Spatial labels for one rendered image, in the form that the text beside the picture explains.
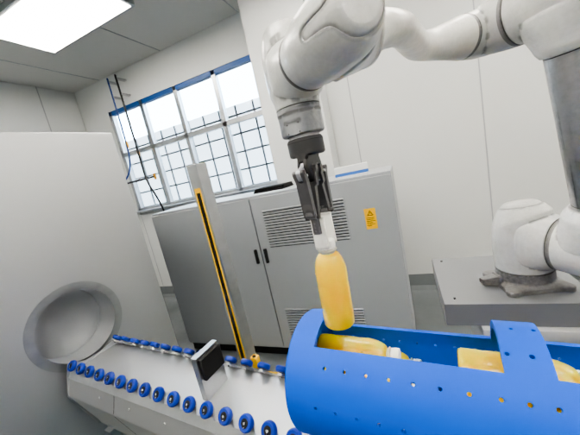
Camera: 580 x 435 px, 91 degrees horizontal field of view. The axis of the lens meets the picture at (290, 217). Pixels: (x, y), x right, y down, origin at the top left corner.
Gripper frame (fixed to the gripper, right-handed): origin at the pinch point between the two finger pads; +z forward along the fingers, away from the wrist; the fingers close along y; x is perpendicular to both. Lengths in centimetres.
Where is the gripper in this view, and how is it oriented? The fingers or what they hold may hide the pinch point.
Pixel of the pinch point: (324, 230)
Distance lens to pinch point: 62.1
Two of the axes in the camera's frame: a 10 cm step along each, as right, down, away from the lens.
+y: -4.6, 2.5, -8.5
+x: 8.6, -1.1, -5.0
